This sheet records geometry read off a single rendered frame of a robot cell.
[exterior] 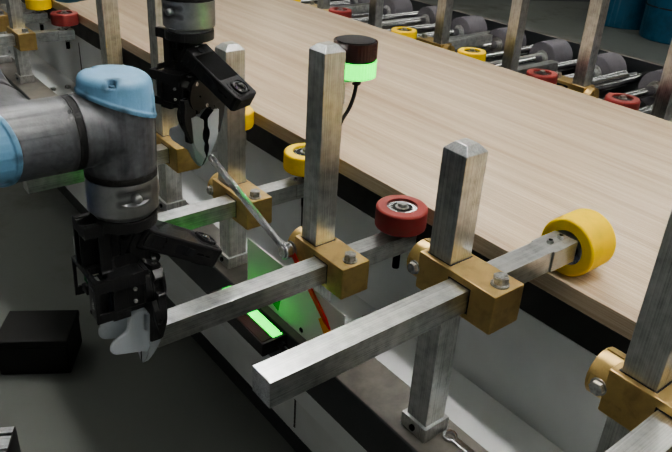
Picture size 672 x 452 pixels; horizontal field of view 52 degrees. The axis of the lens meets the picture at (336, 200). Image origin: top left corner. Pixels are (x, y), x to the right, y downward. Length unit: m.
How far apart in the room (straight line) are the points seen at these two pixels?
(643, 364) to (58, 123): 0.58
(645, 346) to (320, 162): 0.48
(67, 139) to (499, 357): 0.72
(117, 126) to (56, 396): 1.48
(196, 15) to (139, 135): 0.33
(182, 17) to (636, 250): 0.72
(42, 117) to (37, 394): 1.52
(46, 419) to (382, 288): 1.10
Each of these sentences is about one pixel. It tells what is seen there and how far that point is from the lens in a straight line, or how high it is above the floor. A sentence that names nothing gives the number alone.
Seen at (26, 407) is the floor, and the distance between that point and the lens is 2.11.
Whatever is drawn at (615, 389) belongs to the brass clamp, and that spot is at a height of 0.95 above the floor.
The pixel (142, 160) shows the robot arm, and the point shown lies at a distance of 0.73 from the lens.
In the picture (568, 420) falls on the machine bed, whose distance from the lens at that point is 1.09.
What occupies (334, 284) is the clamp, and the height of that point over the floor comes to 0.84.
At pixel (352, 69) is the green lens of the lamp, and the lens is 0.92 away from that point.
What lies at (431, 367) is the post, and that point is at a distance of 0.89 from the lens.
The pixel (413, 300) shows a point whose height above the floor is 0.96.
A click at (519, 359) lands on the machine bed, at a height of 0.72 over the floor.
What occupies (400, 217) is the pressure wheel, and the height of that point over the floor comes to 0.91.
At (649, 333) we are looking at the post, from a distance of 0.67.
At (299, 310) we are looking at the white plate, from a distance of 1.08.
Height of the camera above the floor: 1.38
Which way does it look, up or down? 27 degrees down
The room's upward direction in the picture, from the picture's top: 4 degrees clockwise
